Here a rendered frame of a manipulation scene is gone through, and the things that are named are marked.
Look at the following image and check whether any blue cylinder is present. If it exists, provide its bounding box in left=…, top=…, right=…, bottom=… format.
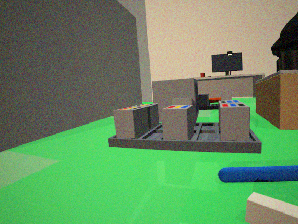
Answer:
left=218, top=165, right=298, bottom=183

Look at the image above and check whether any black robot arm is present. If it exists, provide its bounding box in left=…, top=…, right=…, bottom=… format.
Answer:
left=271, top=12, right=298, bottom=72

